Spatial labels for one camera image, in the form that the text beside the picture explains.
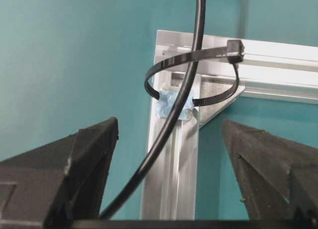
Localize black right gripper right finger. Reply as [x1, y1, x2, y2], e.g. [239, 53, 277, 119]
[222, 120, 318, 220]

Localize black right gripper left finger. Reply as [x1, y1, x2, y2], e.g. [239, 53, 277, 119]
[0, 117, 119, 229]

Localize black USB cable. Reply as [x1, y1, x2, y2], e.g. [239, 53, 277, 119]
[98, 0, 207, 220]

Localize black zip tie loop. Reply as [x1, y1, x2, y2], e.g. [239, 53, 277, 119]
[144, 39, 245, 107]

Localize blue tape patch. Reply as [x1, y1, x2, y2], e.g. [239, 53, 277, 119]
[155, 90, 194, 121]

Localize aluminium extrusion frame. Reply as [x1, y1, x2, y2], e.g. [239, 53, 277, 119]
[141, 30, 318, 220]

